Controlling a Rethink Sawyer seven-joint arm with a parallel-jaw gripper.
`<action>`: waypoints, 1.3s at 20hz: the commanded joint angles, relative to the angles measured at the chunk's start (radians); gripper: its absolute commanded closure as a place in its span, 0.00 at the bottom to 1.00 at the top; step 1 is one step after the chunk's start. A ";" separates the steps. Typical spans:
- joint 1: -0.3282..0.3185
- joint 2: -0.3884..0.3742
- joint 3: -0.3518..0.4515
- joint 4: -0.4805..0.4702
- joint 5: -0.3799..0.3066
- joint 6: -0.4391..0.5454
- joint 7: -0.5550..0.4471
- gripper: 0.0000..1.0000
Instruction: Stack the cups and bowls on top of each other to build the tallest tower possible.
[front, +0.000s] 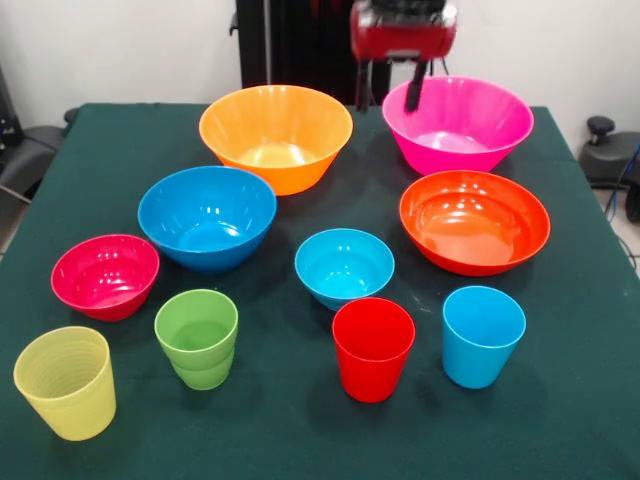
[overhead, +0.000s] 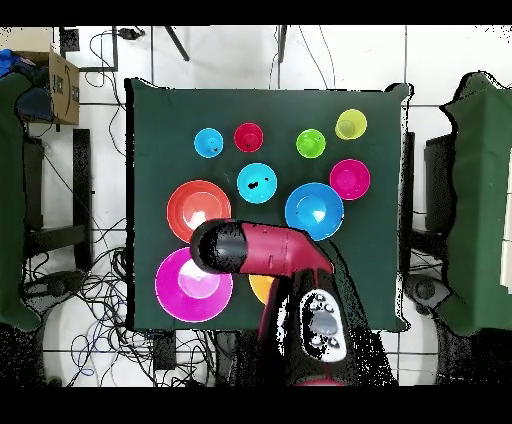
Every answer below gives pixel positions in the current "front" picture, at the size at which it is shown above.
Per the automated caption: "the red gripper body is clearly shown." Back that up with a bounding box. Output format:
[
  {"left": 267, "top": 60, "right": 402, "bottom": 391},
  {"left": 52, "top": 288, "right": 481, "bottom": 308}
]
[{"left": 349, "top": 2, "right": 459, "bottom": 64}]

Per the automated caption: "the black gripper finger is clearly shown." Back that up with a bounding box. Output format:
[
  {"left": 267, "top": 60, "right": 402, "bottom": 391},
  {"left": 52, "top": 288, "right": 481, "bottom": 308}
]
[
  {"left": 403, "top": 58, "right": 432, "bottom": 114},
  {"left": 355, "top": 59, "right": 376, "bottom": 114}
]

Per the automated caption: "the small light blue bowl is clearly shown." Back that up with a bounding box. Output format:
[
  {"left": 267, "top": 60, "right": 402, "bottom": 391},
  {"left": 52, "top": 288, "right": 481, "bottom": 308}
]
[{"left": 293, "top": 228, "right": 396, "bottom": 312}]

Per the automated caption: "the red cup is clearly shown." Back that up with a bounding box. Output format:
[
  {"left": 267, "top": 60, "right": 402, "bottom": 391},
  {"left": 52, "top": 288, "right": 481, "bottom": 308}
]
[{"left": 331, "top": 296, "right": 417, "bottom": 404}]

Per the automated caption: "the green cup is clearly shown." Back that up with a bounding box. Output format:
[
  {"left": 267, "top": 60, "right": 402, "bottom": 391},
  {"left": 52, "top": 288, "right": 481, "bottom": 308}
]
[{"left": 153, "top": 288, "right": 240, "bottom": 391}]

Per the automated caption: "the large pink bowl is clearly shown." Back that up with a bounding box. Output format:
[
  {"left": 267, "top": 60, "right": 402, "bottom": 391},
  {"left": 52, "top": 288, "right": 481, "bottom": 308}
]
[{"left": 381, "top": 75, "right": 535, "bottom": 177}]

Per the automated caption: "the large orange bowl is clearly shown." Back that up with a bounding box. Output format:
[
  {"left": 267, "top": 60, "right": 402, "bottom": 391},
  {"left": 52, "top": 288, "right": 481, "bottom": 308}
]
[{"left": 198, "top": 84, "right": 354, "bottom": 197}]

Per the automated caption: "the shallow red-orange bowl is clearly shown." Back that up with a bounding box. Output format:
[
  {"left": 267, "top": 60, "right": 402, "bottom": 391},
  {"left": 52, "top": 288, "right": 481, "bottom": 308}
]
[{"left": 398, "top": 169, "right": 552, "bottom": 277}]

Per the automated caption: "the black chair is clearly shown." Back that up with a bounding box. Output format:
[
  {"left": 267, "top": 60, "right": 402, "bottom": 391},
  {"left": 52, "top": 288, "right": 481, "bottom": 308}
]
[
  {"left": 578, "top": 115, "right": 640, "bottom": 224},
  {"left": 0, "top": 64, "right": 81, "bottom": 201}
]

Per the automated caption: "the medium blue bowl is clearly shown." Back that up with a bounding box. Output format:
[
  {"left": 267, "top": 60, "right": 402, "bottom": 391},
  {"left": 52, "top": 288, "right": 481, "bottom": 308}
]
[{"left": 137, "top": 165, "right": 278, "bottom": 275}]

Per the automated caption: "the blue cup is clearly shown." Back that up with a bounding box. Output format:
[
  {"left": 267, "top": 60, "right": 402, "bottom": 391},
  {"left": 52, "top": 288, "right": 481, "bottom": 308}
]
[{"left": 441, "top": 285, "right": 527, "bottom": 391}]

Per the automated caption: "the small crimson bowl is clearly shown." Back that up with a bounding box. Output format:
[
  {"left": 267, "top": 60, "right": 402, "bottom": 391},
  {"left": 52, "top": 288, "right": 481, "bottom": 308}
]
[{"left": 50, "top": 233, "right": 161, "bottom": 323}]

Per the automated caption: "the dark green table cloth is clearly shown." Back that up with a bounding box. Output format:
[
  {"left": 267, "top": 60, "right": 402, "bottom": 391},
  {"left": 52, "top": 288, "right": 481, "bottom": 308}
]
[{"left": 0, "top": 102, "right": 640, "bottom": 480}]

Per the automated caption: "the yellow cup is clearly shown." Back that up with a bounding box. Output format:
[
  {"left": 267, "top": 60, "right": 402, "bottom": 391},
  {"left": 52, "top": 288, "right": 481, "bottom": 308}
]
[{"left": 12, "top": 325, "right": 118, "bottom": 442}]

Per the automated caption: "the blue cable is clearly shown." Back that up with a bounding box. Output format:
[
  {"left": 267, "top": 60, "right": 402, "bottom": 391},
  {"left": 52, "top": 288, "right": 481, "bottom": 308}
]
[{"left": 603, "top": 143, "right": 640, "bottom": 217}]

